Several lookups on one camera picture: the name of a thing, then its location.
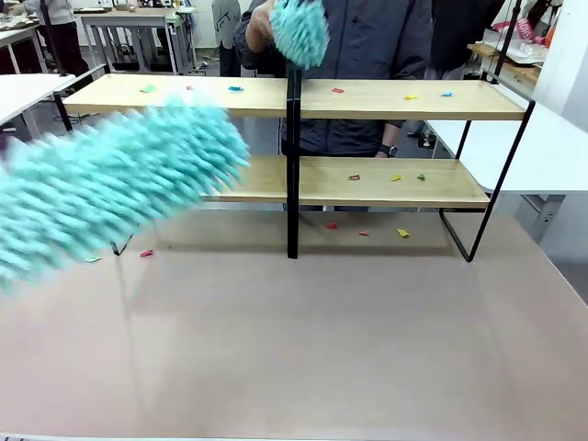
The person's right hand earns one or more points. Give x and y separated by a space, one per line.
259 30

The small teal chenille duster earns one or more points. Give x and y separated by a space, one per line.
301 32

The large teal chenille duster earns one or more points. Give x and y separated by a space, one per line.
115 184

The person's right forearm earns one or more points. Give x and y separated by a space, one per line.
257 62

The person's left forearm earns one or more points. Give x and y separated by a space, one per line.
391 133

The background person grey coat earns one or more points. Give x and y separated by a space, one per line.
227 32

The person's torso dark jacket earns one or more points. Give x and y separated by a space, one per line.
367 41

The grey metal workbench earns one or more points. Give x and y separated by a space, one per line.
133 20

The black wristwatch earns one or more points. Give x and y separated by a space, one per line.
388 150

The background person grey top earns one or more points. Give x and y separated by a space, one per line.
69 37

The background person black clothes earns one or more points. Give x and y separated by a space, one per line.
459 32

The black stand pole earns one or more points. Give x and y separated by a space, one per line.
505 41
50 37

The white side table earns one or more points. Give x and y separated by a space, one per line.
23 92
528 156

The reddish paper scrap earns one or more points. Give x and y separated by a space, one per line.
146 253

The wooden workbench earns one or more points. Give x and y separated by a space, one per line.
514 64

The pink printed bag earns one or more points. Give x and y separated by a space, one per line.
525 30

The white panel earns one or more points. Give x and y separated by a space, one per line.
565 59

